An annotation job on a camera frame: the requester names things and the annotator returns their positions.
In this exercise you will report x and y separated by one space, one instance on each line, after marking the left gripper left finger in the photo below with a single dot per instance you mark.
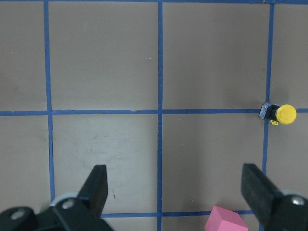
78 213

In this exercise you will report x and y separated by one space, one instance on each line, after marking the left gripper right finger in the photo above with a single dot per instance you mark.
274 209

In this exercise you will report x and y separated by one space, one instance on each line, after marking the yellow push button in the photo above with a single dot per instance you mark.
278 114

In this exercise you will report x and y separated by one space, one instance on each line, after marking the pink cube centre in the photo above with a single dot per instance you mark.
221 219

